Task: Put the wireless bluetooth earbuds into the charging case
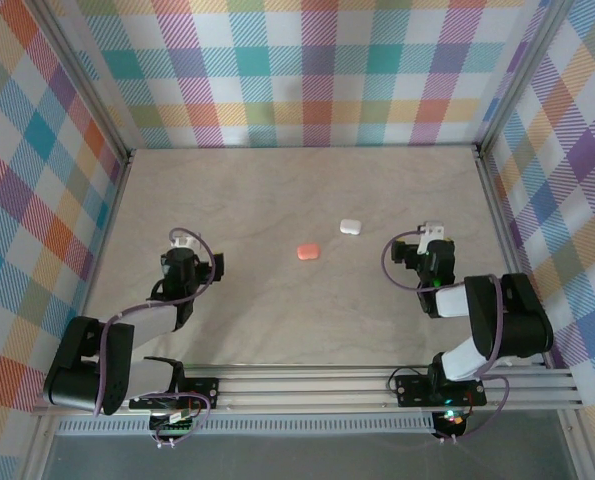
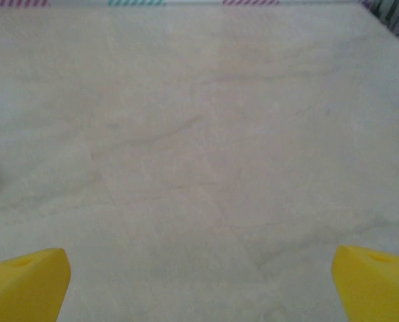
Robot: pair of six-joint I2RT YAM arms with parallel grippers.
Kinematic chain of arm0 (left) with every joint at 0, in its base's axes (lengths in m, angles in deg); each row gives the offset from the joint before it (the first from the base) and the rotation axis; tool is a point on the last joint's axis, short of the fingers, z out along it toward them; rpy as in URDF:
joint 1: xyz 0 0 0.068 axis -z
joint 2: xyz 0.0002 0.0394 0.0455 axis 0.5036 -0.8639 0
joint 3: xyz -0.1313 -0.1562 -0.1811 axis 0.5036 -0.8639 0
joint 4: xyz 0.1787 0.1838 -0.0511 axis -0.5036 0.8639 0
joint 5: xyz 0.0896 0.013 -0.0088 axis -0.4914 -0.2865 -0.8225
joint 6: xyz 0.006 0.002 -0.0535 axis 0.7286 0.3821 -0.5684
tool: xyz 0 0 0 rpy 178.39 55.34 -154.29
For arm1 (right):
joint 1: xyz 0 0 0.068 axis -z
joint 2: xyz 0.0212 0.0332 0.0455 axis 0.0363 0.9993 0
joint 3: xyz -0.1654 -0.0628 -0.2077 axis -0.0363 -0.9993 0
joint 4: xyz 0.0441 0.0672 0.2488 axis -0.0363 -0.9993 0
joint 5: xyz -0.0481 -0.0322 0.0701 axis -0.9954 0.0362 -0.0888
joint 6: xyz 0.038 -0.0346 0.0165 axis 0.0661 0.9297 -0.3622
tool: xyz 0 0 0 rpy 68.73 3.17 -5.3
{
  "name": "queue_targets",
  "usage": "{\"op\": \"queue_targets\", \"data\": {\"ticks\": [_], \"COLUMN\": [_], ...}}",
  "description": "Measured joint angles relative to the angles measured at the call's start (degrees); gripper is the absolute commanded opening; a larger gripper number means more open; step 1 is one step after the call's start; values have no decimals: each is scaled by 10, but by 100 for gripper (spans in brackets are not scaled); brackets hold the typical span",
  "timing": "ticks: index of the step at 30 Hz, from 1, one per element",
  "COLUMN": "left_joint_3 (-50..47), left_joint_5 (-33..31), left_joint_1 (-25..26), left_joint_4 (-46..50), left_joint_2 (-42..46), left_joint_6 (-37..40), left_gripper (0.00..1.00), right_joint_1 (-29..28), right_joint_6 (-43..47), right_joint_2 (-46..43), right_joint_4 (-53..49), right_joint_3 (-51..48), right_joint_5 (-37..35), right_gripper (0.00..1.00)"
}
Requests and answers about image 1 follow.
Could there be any left controller board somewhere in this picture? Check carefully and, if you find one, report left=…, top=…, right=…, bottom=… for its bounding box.
left=149, top=407, right=201, bottom=441

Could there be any controller board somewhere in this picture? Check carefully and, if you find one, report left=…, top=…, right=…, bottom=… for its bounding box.
left=432, top=408, right=467, bottom=437
left=149, top=407, right=201, bottom=441

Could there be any right controller board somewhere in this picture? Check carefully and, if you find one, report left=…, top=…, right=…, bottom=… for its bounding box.
left=432, top=408, right=467, bottom=437

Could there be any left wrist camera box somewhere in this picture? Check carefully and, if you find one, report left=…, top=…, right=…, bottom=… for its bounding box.
left=169, top=230, right=202, bottom=251

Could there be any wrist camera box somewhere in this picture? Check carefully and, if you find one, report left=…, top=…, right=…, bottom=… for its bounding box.
left=416, top=220, right=447, bottom=252
left=169, top=230, right=202, bottom=251

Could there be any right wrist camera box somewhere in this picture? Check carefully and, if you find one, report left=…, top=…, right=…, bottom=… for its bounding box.
left=416, top=220, right=447, bottom=252

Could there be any right aluminium table side rail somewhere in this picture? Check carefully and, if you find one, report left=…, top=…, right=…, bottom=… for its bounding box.
left=474, top=144, right=551, bottom=369

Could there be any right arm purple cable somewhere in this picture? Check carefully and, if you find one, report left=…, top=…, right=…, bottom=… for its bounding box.
left=380, top=228, right=512, bottom=446

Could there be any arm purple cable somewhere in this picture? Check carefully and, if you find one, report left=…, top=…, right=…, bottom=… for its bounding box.
left=380, top=228, right=512, bottom=446
left=91, top=227, right=216, bottom=449

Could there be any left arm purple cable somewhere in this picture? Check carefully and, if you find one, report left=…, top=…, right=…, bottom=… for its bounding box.
left=91, top=227, right=216, bottom=449

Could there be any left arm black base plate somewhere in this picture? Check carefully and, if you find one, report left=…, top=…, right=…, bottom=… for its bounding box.
left=129, top=377, right=221, bottom=412

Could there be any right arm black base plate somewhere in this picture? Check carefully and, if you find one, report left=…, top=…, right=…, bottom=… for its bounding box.
left=394, top=372, right=488, bottom=409

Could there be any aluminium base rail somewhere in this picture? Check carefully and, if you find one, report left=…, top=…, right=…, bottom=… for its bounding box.
left=31, top=364, right=586, bottom=416

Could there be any grey slotted cable duct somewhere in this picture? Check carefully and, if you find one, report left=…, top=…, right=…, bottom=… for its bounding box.
left=56, top=418, right=436, bottom=436

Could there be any right aluminium frame post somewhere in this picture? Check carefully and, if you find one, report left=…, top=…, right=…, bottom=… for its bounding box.
left=475, top=0, right=574, bottom=152

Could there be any aluminium frame post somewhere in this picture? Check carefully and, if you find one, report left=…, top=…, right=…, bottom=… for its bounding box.
left=475, top=0, right=574, bottom=152
left=36, top=0, right=134, bottom=166

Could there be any left aluminium frame post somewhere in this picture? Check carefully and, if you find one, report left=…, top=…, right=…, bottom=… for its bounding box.
left=36, top=0, right=134, bottom=166

